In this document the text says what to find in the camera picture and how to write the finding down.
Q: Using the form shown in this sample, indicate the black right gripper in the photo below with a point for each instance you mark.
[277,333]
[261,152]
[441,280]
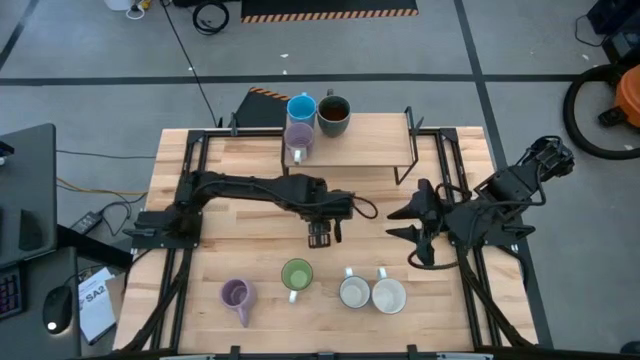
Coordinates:
[437,222]

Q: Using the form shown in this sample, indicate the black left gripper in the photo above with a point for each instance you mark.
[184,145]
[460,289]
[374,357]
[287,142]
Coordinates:
[325,205]

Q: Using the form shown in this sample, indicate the green white mug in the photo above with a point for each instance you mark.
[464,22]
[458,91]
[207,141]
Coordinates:
[297,275]

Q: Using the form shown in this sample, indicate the white mug with dark interior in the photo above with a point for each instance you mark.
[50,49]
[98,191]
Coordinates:
[355,292]

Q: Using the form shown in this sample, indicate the blue white leaf-pattern mug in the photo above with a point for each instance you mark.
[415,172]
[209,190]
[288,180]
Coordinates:
[389,296]

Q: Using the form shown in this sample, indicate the white purple striped mug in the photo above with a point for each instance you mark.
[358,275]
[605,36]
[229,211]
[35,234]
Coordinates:
[299,137]

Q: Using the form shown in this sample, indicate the mauve ribbed mug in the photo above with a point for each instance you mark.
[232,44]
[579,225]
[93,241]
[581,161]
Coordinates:
[237,295]

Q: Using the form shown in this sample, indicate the teal speckled brown mug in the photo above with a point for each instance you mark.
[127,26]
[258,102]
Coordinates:
[334,112]

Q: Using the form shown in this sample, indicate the light blue mug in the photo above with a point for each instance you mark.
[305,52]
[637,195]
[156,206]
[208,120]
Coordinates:
[301,109]

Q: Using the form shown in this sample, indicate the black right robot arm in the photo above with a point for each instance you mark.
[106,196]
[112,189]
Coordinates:
[505,190]

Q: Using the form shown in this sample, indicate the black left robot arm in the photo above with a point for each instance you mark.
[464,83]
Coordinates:
[260,190]

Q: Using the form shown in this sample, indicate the wooden shelf black legs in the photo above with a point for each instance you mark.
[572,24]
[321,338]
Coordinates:
[370,142]

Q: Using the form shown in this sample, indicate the black hazard-striped ramp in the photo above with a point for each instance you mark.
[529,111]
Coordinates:
[260,112]

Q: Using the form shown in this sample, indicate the black hazard-striped floor mat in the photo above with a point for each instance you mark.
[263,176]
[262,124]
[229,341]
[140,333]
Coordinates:
[325,7]

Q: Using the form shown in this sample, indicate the black desk support beam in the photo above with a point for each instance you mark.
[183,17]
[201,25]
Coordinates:
[90,245]

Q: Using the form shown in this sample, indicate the black power adapter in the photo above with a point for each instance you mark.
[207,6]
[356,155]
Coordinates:
[86,223]

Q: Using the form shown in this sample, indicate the white SA2 booklet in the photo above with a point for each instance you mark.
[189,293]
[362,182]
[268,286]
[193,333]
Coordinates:
[95,310]

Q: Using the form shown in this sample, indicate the orange vacuum cleaner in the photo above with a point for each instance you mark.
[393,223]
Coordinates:
[630,97]

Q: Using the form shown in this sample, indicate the black computer mouse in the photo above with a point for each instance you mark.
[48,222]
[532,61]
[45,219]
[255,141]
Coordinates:
[57,307]

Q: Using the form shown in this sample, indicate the black equipment case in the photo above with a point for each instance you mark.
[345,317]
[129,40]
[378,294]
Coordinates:
[620,25]

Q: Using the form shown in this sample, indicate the black desk gadget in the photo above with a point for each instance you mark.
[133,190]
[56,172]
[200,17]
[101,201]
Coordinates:
[30,230]

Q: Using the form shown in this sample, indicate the white floor container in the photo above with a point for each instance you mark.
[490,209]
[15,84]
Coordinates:
[119,4]

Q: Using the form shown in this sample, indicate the dark grey low desk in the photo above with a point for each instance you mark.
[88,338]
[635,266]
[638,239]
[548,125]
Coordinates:
[30,345]

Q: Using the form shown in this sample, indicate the black keyboard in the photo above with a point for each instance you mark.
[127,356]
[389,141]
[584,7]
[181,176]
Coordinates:
[10,295]

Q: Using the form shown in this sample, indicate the black aluminium table frame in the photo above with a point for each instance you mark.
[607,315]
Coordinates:
[448,134]

